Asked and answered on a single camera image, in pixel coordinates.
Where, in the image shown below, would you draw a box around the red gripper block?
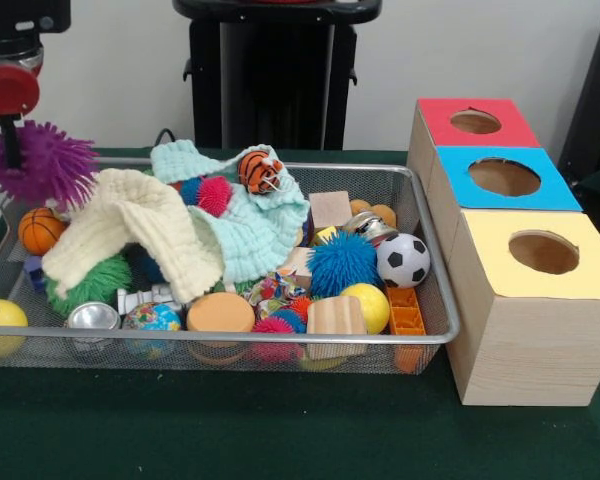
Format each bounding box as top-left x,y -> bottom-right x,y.
0,57 -> 45,170

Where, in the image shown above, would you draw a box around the purple spiky toy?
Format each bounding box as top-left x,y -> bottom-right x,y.
0,119 -> 101,210

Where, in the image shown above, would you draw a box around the cream waffle cloth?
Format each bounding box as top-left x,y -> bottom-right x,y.
40,168 -> 225,305

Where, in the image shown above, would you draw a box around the mint green waffle cloth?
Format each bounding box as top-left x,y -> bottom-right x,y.
149,139 -> 311,284

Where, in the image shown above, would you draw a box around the shallow clear mesh bin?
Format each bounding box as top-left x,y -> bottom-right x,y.
0,155 -> 462,375

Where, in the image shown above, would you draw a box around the yellow smiley ball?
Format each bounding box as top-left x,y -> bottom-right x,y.
0,298 -> 30,359

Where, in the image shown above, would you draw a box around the blue globe ball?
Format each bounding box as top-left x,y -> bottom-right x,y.
122,302 -> 183,332

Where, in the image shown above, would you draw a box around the plain wooden cube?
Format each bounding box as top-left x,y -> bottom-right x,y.
279,246 -> 315,290

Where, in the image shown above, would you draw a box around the large blue spiky ball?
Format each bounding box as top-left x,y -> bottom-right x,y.
307,230 -> 384,300

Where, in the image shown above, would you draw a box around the yellow tennis ball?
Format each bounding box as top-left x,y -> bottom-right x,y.
339,282 -> 391,335

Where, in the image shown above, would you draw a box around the small soccer ball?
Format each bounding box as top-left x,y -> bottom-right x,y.
376,232 -> 431,290

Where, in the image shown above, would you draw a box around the black chair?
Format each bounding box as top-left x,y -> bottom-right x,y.
557,7 -> 600,189

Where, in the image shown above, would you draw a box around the black cable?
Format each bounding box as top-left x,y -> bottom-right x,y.
153,127 -> 181,149

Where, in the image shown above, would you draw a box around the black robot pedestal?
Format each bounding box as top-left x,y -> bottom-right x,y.
172,0 -> 384,151

